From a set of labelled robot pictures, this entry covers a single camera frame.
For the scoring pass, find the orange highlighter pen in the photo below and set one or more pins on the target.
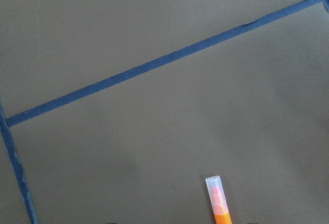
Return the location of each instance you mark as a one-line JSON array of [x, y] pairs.
[[218, 200]]

